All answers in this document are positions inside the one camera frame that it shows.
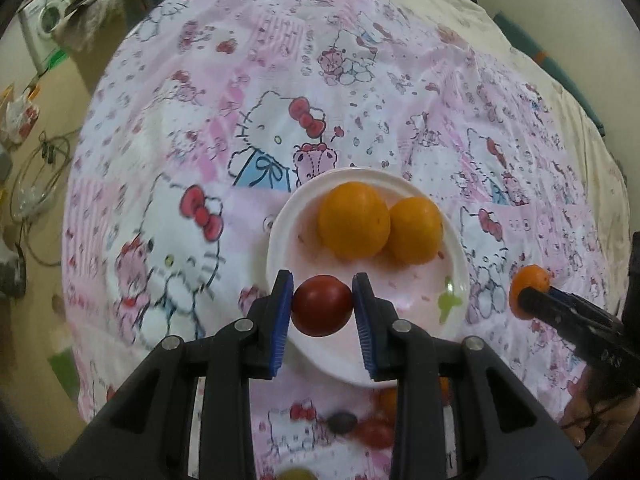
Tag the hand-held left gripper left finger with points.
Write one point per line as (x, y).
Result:
(282, 320)

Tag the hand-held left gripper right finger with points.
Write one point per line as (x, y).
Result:
(362, 327)

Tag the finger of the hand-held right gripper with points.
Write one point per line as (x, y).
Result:
(555, 307)

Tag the small orange mandarin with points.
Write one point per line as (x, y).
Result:
(525, 282)
(387, 401)
(445, 391)

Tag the red cherry tomato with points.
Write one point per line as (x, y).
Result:
(375, 434)
(322, 310)

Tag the white round plate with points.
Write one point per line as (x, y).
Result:
(415, 320)

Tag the dark purple cherry tomato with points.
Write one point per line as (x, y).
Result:
(342, 422)

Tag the green cherry tomato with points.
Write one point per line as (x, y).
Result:
(295, 474)

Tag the person's right hand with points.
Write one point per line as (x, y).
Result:
(580, 407)

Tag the green floor mat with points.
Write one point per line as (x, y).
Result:
(62, 367)

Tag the pink cat printed blanket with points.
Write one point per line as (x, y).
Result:
(200, 110)

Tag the teal bed headboard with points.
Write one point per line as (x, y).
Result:
(525, 37)

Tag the white plastic bag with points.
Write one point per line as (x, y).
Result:
(17, 115)

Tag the green plastic item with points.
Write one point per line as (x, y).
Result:
(57, 58)

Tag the grey cloth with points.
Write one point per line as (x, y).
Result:
(87, 22)

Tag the white washing machine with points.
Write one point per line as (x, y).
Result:
(47, 20)

